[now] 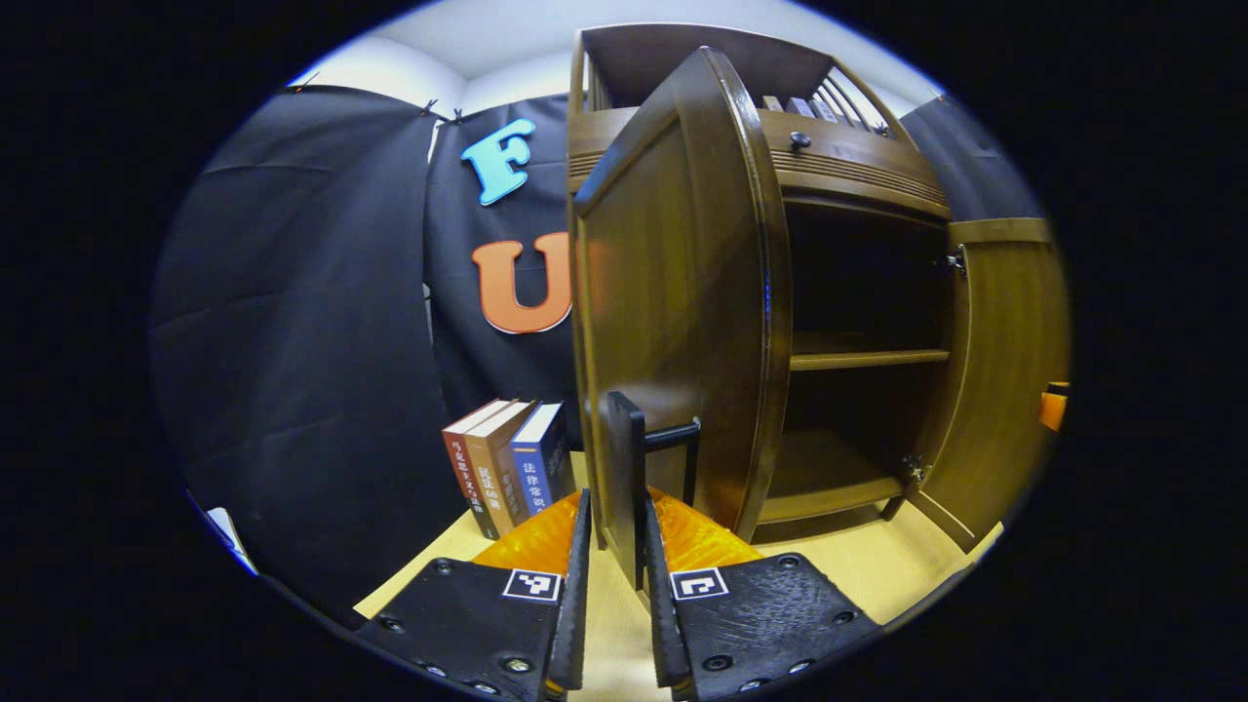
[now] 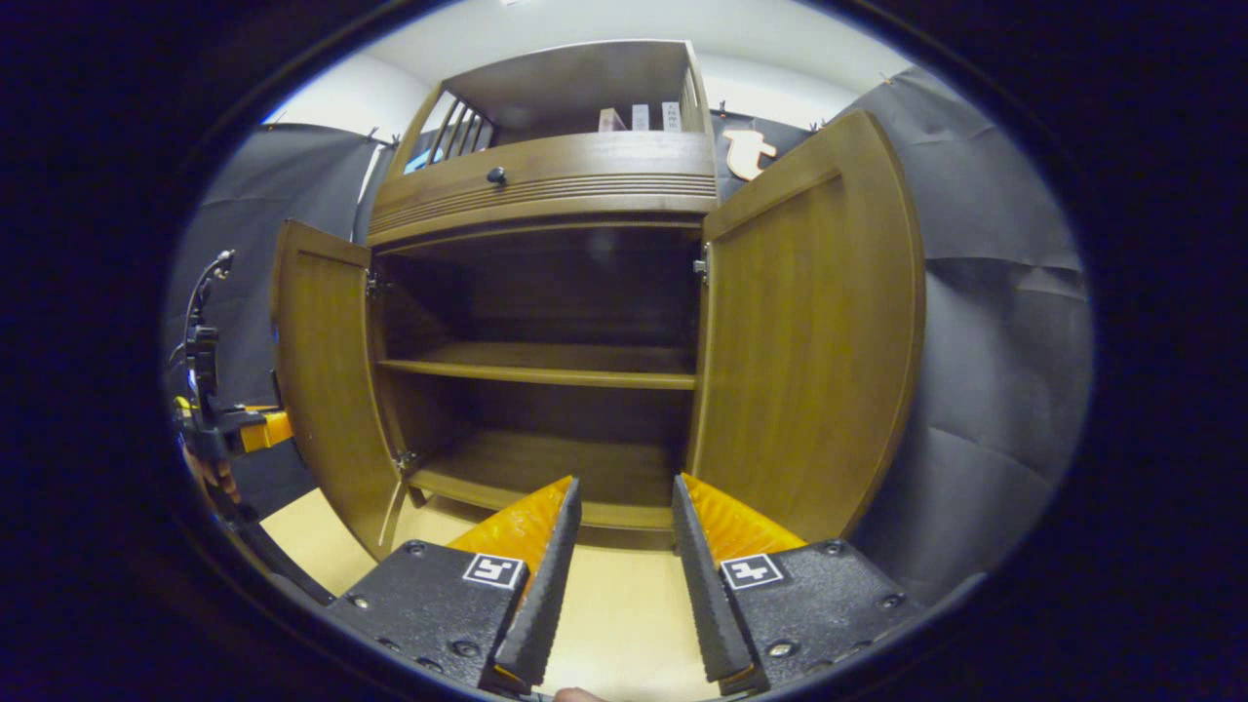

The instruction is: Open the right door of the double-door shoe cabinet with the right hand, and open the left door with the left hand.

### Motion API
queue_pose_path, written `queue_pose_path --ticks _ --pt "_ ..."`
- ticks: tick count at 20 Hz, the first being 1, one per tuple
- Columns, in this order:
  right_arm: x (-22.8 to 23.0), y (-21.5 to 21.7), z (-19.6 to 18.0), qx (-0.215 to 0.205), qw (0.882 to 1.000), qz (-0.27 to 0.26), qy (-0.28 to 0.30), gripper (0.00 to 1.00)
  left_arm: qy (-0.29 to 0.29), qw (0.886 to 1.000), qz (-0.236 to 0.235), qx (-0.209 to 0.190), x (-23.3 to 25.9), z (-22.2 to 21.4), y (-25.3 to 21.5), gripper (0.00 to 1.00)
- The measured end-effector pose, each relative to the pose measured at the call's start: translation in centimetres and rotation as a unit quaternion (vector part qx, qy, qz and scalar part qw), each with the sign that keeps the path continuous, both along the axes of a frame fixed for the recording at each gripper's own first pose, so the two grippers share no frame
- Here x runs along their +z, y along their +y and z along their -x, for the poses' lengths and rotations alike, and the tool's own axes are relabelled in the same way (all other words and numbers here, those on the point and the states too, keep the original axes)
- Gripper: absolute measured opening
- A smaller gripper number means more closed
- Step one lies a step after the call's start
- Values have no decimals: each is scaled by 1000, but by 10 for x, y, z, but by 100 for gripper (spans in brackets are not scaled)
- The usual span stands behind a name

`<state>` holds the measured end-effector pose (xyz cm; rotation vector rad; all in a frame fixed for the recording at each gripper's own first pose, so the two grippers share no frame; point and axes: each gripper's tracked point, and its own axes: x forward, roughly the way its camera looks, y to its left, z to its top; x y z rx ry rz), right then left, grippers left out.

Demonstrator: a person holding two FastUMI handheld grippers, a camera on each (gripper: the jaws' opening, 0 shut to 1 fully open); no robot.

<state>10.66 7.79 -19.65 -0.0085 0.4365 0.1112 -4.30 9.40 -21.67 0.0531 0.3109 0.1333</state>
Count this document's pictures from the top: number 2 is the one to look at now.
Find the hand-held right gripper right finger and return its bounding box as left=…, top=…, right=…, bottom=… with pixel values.
left=670, top=473, right=924, bottom=696

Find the wooden cabinet drawer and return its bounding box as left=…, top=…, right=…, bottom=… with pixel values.
left=368, top=132, right=720, bottom=247

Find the wooden cabinet door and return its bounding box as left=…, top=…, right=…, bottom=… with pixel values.
left=270, top=219, right=409, bottom=562
left=685, top=109, right=926, bottom=544

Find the wooden inner shelf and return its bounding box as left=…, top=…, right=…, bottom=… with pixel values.
left=378, top=341, right=698, bottom=391

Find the black cable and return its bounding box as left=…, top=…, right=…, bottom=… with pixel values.
left=183, top=250, right=238, bottom=332

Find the black backdrop cloth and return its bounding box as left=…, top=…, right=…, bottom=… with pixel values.
left=166, top=66, right=1095, bottom=605

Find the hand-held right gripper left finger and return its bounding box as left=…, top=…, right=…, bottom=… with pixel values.
left=326, top=475, right=584, bottom=696

